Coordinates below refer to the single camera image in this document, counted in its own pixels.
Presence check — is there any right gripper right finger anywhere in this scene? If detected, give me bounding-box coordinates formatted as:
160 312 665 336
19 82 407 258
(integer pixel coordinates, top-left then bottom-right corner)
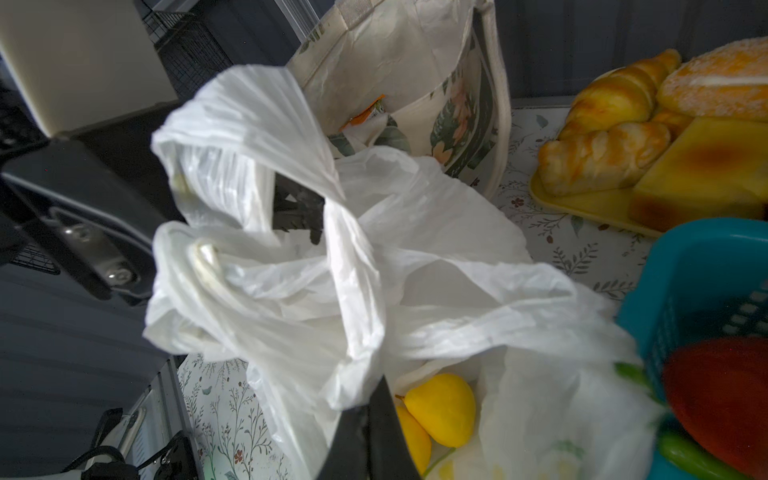
367 377 421 480

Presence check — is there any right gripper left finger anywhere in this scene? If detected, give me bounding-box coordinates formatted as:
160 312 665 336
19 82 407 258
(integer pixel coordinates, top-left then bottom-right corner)
316 405 369 480

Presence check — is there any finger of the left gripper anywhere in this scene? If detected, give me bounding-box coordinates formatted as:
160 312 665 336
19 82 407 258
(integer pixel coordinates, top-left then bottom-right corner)
273 174 325 245

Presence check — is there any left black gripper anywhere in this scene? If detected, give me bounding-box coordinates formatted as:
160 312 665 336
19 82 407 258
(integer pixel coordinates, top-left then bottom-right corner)
1 101 182 305

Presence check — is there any yellow banana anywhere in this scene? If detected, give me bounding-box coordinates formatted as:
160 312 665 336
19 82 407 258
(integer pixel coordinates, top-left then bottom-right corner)
395 404 432 476

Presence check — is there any yellow pear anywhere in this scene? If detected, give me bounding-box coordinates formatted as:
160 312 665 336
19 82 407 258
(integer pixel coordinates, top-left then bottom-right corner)
403 373 477 448

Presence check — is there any white plastic grocery bag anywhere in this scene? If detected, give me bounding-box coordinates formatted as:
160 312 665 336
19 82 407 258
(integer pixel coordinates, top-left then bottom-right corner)
144 66 662 479

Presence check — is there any cream canvas tote bag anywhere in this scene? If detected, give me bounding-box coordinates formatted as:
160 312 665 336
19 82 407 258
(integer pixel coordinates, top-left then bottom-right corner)
288 1 511 197

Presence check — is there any yellow bread tray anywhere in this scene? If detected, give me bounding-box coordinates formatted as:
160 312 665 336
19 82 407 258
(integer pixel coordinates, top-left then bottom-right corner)
527 35 768 239

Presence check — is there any red tomato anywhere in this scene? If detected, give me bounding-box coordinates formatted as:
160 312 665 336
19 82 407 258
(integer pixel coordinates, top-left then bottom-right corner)
662 337 767 479

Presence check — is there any teal plastic basket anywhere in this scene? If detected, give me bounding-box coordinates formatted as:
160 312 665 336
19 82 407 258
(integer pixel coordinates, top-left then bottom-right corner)
618 219 767 479

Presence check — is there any black wire wall basket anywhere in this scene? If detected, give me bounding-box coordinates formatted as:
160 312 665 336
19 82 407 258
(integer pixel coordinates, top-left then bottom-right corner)
141 10 233 100

